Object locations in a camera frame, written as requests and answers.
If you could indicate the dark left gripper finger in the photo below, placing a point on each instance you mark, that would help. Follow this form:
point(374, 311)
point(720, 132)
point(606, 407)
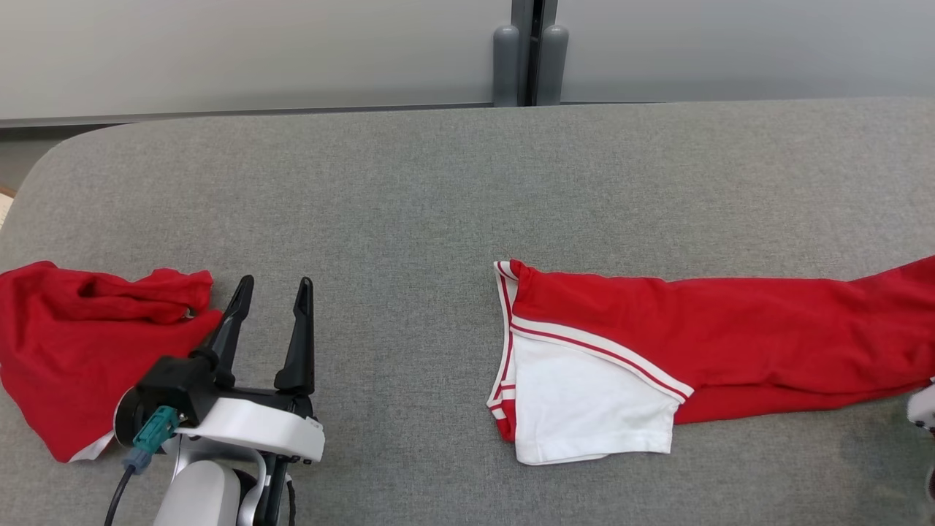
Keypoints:
point(230, 329)
point(302, 351)

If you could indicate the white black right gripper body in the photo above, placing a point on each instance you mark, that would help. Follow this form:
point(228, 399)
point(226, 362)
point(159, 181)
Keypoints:
point(924, 409)

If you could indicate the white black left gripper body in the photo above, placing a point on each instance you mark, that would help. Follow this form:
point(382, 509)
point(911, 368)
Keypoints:
point(256, 431)

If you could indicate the red shorts with white stripe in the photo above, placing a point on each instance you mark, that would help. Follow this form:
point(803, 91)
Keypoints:
point(66, 351)

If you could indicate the red jersey with white sleeve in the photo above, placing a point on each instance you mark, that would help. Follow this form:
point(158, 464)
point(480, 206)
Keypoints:
point(730, 329)

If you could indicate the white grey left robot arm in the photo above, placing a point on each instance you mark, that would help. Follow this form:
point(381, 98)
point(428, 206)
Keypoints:
point(201, 497)

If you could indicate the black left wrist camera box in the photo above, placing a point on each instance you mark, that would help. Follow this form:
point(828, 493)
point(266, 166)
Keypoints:
point(175, 383)

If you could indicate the teal left camera connector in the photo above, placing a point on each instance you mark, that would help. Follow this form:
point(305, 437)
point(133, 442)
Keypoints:
point(153, 435)

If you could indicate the grey cylindrical post cap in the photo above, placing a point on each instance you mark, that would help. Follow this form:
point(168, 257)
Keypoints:
point(553, 69)
point(505, 69)

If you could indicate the grey partition post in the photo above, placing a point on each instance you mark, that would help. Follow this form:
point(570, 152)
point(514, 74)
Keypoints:
point(521, 14)

